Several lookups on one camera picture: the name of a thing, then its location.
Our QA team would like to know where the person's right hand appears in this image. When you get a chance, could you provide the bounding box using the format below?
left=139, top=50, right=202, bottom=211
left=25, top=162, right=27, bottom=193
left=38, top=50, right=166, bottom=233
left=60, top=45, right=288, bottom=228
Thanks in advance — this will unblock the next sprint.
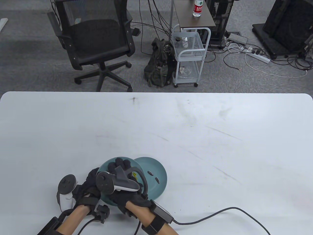
left=108, top=157, right=153, bottom=217

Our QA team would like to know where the person's left hand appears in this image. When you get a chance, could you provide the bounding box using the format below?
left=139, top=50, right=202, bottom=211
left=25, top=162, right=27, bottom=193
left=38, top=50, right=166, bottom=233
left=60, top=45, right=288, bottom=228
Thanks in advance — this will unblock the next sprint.
left=72, top=168, right=102, bottom=215

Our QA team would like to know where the teal plate with green beans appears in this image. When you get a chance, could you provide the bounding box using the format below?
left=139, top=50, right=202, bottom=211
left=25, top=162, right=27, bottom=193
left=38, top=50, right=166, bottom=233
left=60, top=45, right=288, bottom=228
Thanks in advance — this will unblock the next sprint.
left=97, top=157, right=145, bottom=207

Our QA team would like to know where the person's left forearm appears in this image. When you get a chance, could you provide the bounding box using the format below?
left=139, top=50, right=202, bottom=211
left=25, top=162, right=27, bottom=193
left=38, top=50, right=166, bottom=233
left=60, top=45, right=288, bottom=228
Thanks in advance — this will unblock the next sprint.
left=56, top=205, right=90, bottom=235

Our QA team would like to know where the person's right forearm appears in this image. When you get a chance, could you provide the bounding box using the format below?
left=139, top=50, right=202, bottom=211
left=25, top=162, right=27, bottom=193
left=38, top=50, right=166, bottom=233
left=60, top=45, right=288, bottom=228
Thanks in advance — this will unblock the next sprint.
left=125, top=201, right=179, bottom=235

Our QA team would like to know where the white black left hand controller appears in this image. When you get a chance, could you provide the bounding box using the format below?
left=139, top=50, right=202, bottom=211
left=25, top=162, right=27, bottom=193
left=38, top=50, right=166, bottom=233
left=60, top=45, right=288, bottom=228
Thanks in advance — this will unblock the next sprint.
left=57, top=174, right=79, bottom=212

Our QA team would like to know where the dark green backpack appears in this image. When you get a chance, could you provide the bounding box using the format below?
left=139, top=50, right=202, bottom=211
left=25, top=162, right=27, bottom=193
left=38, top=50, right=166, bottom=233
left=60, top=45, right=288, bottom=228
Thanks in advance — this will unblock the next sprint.
left=144, top=38, right=177, bottom=88

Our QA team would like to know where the black mesh office chair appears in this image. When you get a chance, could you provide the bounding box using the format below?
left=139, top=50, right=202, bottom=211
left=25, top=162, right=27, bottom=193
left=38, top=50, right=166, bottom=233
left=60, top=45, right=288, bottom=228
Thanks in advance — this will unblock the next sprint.
left=47, top=0, right=141, bottom=93

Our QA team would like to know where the brown side table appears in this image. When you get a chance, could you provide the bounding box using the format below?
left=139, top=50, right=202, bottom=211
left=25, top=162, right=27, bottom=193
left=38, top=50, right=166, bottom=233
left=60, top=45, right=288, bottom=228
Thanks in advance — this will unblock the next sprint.
left=171, top=0, right=216, bottom=47

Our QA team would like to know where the white power strip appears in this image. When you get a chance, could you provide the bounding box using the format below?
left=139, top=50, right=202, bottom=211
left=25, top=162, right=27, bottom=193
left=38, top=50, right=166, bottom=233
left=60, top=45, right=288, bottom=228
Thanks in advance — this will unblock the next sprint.
left=246, top=52, right=271, bottom=64

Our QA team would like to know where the grey adapter box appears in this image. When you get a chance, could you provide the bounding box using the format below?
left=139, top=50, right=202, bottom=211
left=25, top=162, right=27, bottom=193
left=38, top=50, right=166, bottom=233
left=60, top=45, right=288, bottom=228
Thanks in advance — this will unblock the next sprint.
left=228, top=33, right=249, bottom=45

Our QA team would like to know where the black computer tower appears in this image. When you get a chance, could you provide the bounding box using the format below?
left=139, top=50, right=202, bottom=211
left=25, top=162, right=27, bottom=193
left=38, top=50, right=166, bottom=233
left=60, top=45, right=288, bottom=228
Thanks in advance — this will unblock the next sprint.
left=205, top=0, right=235, bottom=47

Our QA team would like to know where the clear water bottle red label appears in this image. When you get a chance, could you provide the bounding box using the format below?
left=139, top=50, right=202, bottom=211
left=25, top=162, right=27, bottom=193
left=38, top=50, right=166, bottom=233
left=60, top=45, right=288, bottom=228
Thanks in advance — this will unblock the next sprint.
left=193, top=0, right=204, bottom=18

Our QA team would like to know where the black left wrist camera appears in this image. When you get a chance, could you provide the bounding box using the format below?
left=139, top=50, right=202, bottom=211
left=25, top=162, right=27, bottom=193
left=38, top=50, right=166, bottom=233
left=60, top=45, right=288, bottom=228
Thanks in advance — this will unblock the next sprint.
left=96, top=204, right=111, bottom=224

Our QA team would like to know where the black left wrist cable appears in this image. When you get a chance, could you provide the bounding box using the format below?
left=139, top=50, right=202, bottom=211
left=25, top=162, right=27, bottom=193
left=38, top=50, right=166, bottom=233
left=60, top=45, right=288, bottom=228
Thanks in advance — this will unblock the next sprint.
left=77, top=218, right=101, bottom=235

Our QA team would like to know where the white wire trolley cart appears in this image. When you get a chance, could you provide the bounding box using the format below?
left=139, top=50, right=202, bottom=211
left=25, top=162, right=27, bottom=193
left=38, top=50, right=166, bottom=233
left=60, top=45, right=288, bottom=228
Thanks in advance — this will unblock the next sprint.
left=172, top=24, right=211, bottom=88

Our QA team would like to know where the bundle of black hanging cables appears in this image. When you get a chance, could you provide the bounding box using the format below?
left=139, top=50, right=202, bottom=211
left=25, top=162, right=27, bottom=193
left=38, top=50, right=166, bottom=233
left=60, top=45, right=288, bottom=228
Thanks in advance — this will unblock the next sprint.
left=139, top=0, right=174, bottom=56

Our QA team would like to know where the long white floor cable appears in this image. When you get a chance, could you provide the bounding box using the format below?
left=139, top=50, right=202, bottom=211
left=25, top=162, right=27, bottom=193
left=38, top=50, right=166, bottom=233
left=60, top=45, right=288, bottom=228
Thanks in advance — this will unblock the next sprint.
left=245, top=52, right=308, bottom=78

